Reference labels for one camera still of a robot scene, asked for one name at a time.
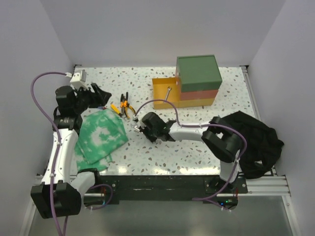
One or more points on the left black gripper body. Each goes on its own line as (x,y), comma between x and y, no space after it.
(84,97)

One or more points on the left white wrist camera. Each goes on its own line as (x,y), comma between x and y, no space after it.
(78,80)

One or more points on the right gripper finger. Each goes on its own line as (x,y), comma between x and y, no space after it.
(141,129)
(150,136)

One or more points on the orange black pliers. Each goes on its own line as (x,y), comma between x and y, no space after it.
(125,105)

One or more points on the silver wrench front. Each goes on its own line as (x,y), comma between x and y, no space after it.
(167,94)

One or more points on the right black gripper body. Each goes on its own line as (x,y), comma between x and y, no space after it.
(153,132)

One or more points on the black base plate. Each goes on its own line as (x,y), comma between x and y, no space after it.
(153,188)

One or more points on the green white cloth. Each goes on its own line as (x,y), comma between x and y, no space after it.
(101,133)

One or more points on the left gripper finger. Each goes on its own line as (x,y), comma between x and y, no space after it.
(100,94)
(95,103)

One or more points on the silver wrench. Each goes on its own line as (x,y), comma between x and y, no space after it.
(167,94)
(134,126)

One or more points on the orange drawer box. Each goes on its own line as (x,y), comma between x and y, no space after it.
(194,91)

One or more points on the yellow drawer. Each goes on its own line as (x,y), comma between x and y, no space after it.
(160,86)

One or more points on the green drawer box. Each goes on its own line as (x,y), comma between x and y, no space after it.
(198,73)

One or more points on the aluminium rail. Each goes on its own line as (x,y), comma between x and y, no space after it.
(267,186)

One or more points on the black cloth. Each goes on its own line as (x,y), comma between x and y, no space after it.
(263,145)

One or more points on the yellow handled screwdriver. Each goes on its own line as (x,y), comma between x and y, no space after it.
(115,109)

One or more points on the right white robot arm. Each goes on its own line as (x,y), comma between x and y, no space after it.
(225,143)

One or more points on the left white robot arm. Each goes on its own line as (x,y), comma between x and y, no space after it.
(57,194)

